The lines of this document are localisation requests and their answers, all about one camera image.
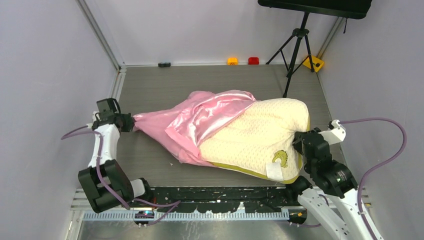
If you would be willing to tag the aluminium frame rail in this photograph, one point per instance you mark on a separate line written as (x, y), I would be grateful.
(142, 213)

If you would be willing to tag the small black wall device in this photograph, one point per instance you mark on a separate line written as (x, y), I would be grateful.
(164, 64)

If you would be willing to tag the black tripod stand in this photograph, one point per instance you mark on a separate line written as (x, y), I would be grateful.
(299, 34)

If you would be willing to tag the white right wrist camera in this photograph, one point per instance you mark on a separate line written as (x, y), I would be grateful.
(335, 133)

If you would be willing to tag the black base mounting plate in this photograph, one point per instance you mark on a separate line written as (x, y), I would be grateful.
(218, 199)

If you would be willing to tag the red block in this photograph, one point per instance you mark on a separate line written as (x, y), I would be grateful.
(253, 60)

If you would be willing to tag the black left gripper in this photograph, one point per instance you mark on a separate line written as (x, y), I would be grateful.
(128, 123)

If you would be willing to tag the white pillow with yellow trim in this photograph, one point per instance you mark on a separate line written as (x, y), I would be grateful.
(259, 141)

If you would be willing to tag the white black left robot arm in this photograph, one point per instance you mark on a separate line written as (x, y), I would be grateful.
(104, 182)

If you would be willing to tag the black panel on tripod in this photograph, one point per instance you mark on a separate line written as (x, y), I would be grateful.
(350, 9)

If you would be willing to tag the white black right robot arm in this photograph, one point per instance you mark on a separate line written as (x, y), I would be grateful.
(353, 221)

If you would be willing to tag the yellow corner bracket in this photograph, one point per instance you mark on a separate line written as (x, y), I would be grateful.
(313, 63)

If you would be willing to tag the orange block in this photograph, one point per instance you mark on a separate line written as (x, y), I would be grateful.
(232, 61)

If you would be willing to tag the pink floral pillowcase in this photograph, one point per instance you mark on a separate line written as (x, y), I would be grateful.
(182, 129)

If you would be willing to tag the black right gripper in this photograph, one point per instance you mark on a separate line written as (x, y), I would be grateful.
(297, 142)

